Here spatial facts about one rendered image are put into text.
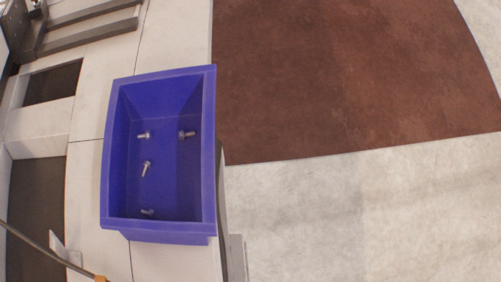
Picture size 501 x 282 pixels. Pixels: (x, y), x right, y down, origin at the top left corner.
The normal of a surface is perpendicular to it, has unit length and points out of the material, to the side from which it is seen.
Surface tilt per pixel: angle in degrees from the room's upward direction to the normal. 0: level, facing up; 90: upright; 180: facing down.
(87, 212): 0
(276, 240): 0
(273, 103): 0
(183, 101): 85
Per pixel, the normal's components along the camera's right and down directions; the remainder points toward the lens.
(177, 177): -0.06, -0.57
